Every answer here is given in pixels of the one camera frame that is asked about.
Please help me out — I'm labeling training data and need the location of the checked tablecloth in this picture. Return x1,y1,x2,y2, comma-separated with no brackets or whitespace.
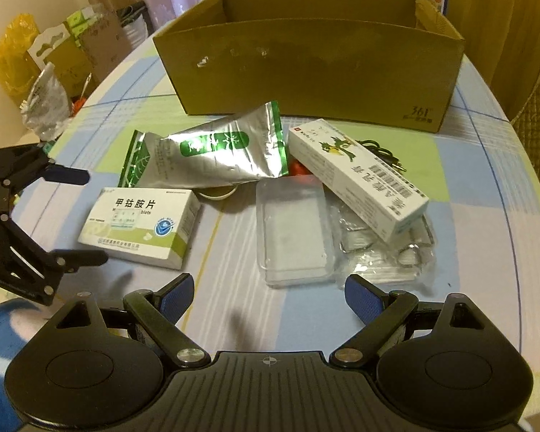
9,45,540,370

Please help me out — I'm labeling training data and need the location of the black white striped bag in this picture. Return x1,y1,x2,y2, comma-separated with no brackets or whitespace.
117,4,154,40

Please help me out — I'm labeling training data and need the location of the brown cardboard box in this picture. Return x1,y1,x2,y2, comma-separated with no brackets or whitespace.
152,0,466,133

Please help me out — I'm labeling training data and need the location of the white plastic spoon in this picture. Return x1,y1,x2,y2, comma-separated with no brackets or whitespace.
197,184,240,201

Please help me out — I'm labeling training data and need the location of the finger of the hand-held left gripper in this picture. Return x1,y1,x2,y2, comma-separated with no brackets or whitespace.
0,216,109,307
0,144,91,190

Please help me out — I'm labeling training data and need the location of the quilted beige chair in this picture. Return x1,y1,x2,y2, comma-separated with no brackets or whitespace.
510,72,540,199

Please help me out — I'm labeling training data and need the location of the silver green foil pouch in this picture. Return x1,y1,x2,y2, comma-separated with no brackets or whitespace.
118,100,289,190

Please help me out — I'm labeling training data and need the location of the cardboard carton with cutout handle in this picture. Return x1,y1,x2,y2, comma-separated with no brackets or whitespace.
27,27,95,97

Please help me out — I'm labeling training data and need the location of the small black cable clip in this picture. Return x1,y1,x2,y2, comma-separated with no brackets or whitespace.
353,137,408,174

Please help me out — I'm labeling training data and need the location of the white green medicine box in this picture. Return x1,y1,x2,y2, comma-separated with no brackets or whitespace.
78,186,202,271

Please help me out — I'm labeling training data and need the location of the person's blue clothing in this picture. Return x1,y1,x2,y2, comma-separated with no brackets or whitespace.
0,297,55,432

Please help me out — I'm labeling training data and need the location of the yellow plastic bag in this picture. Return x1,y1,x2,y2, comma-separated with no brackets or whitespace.
0,13,41,109

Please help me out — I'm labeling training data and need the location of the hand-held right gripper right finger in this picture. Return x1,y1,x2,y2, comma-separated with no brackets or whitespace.
330,274,487,366

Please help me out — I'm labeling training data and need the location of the long white dragon-print box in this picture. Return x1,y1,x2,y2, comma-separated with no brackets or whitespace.
288,119,429,243

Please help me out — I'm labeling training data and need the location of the clear plastic tray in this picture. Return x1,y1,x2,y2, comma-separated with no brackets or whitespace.
256,175,338,289

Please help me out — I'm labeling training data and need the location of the red snack packet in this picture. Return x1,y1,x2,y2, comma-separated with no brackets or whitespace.
288,157,318,185

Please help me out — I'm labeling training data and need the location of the plain brown cardboard carton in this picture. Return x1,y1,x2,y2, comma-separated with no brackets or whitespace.
78,9,133,82

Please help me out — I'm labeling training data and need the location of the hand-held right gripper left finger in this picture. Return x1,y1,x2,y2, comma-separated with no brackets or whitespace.
54,273,210,367

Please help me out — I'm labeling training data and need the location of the crumpled clear plastic bag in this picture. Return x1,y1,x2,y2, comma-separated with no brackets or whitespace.
20,63,70,140

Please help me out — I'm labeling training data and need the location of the clear bag of metal clips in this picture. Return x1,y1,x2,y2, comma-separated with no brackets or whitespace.
326,198,437,286

